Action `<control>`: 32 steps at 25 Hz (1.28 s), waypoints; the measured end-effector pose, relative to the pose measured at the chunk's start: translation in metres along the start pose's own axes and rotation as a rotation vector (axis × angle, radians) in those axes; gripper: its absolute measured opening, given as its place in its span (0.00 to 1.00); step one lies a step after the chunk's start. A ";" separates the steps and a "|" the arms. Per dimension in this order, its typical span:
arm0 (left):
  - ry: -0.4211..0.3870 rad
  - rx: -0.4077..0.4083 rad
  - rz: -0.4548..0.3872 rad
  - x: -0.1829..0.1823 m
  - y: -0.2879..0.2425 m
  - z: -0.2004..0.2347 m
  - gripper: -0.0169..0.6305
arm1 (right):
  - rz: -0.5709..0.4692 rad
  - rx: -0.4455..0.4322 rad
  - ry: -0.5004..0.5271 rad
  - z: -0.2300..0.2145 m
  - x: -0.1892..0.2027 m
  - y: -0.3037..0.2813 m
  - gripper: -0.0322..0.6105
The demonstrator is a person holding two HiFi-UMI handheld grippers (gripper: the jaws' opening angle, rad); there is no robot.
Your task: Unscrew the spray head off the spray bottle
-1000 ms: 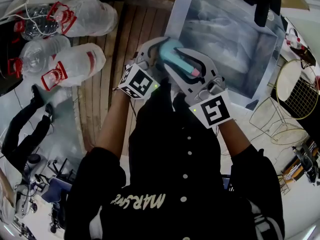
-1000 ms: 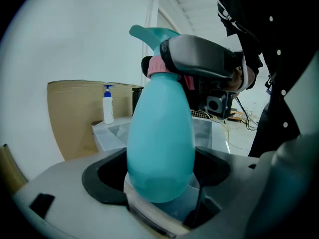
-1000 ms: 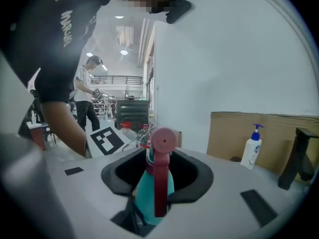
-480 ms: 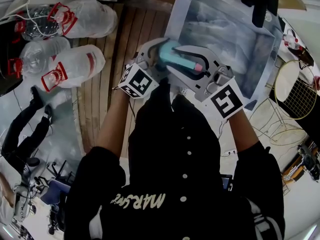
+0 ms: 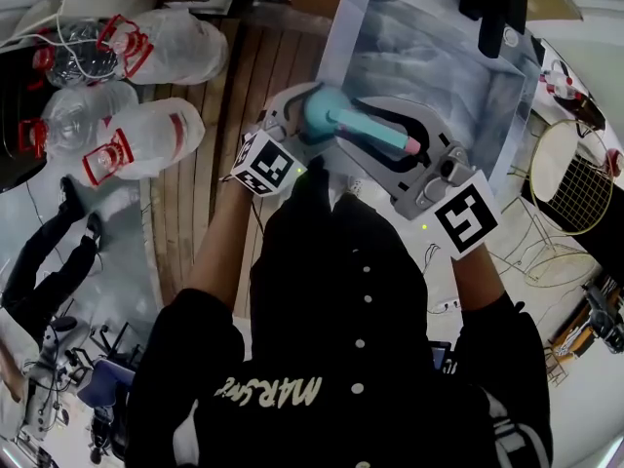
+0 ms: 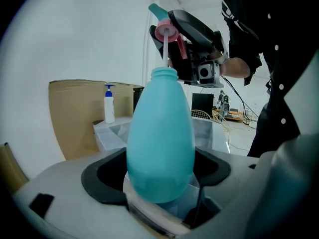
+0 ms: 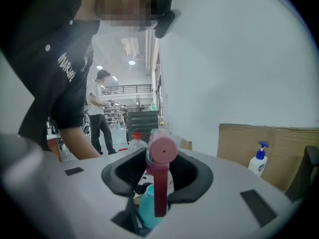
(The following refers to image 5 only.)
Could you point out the wooden plank platform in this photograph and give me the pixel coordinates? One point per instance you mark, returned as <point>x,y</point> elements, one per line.
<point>224,115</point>

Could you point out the person's right forearm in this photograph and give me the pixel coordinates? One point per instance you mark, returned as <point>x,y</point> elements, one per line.
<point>480,281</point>

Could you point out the black glass cabinet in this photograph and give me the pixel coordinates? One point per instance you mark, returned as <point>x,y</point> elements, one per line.
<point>612,246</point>

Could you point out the person's right white shoe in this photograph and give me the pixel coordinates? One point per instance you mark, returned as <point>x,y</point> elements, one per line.
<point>357,186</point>

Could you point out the teal pink spray head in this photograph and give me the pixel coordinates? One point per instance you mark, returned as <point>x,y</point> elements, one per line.
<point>375,132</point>

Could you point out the person's left forearm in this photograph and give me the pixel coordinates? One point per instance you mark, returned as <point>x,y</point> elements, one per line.
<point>219,256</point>

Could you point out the grey marbled sink cabinet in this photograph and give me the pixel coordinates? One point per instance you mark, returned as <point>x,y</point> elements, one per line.
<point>429,66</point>

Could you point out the grey black machine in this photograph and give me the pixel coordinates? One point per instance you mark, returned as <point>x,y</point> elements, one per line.
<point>604,310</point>

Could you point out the red white small jar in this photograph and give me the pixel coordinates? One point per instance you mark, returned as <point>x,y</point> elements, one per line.
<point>615,161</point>

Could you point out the blue office chair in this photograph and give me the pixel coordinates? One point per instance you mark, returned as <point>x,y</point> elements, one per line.
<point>107,383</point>

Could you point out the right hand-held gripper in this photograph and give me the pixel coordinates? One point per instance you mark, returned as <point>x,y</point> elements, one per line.
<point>463,212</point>

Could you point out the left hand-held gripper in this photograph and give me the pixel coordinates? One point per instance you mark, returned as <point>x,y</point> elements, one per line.
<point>268,164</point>

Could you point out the white grey backpack device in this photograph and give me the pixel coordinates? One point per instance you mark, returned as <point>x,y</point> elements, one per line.
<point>49,359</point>

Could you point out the black faucet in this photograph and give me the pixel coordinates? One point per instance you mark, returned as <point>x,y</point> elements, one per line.
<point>497,12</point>

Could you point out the person's black buttoned shirt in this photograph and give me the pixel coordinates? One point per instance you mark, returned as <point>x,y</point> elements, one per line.
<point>331,334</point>

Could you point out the teal spray bottle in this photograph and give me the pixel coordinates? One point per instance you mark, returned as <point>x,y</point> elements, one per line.
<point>319,110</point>

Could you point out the dark brown bag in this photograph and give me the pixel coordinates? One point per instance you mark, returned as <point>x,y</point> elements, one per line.
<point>587,110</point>

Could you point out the white power strip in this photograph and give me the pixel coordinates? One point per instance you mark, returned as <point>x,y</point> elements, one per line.
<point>446,306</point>

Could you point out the chrome round sink button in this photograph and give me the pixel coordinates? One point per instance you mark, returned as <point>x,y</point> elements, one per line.
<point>511,36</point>

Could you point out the black steel cabinet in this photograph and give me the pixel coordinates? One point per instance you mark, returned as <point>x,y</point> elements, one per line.
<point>14,164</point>

